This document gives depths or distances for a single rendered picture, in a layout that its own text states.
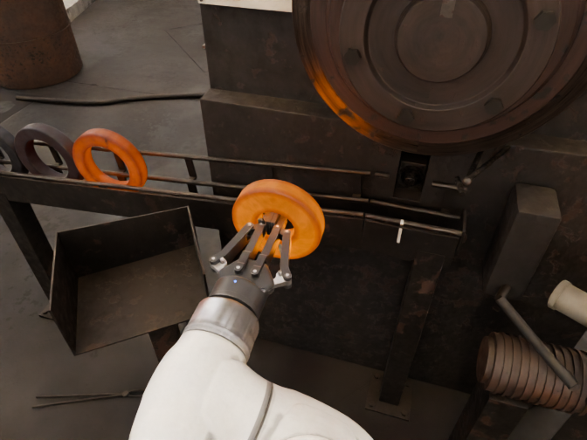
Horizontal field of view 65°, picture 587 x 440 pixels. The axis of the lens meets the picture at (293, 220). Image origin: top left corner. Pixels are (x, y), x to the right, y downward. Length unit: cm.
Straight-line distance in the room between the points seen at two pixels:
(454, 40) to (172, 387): 55
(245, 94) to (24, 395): 116
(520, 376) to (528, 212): 33
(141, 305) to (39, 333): 90
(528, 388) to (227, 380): 68
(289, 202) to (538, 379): 62
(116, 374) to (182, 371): 111
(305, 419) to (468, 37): 51
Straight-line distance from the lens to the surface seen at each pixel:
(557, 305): 98
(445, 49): 68
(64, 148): 127
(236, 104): 103
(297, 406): 56
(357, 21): 69
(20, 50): 345
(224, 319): 58
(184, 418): 53
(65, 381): 170
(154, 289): 101
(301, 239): 76
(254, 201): 74
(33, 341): 184
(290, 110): 100
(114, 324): 98
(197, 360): 55
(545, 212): 95
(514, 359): 105
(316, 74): 83
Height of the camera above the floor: 134
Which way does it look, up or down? 41 degrees down
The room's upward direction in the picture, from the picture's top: straight up
